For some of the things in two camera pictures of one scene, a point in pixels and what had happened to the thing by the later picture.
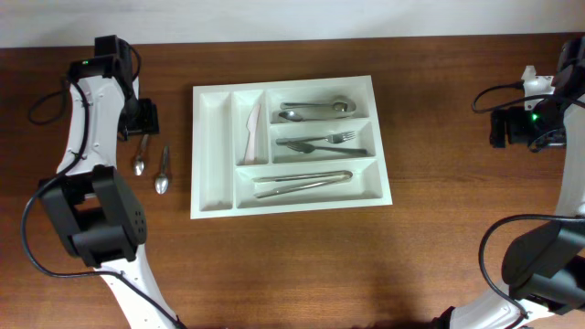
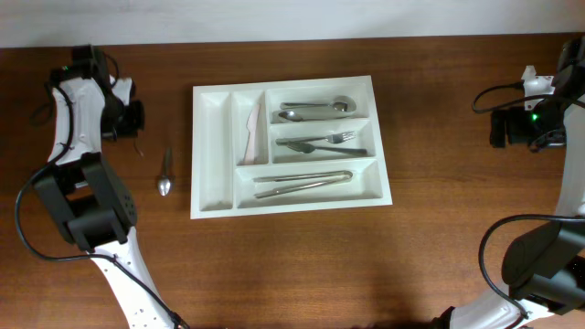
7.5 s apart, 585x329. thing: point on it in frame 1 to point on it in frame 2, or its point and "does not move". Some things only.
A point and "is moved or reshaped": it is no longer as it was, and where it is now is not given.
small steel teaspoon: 140,163 is moved or reshaped
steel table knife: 304,176 does not move
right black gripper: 515,133 does not move
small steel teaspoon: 162,182 does not move
